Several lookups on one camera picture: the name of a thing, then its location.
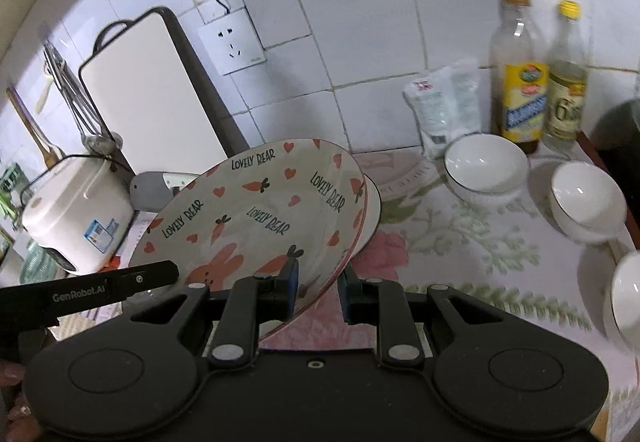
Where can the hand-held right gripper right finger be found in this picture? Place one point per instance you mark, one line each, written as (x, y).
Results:
(345, 297)

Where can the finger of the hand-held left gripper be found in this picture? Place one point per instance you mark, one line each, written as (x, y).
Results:
(145, 278)

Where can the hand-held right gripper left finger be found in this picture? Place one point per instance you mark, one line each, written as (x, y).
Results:
(294, 289)

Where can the rabbit print plate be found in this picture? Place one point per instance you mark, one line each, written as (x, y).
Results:
(250, 222)

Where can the white bowl with dark rim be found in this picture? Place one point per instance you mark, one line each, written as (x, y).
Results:
(485, 166)
(587, 202)
(627, 302)

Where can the person's left hand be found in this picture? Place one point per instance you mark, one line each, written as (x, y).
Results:
(15, 402)

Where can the green plastic basket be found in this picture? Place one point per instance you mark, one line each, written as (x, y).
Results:
(37, 264)

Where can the white rice cooker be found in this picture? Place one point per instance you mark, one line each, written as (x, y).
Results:
(75, 212)

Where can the floral tablecloth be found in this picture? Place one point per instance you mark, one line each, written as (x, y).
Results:
(450, 247)

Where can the wooden spatula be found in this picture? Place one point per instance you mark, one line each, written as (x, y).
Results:
(35, 126)

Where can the white cutting board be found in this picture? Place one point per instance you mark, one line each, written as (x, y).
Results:
(150, 91)

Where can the hanging metal utensils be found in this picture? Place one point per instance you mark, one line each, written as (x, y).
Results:
(75, 96)

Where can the clear plastic seasoning bag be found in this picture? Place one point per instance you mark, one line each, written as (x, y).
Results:
(445, 106)

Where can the brown bottle with yellow label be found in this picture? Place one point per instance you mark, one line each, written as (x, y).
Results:
(522, 91)

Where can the clear bottle with yellow cap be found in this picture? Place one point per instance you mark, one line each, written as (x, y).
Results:
(565, 96)

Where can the dark pot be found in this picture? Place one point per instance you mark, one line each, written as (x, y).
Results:
(620, 141)

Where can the white wall socket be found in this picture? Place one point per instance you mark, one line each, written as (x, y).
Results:
(231, 44)

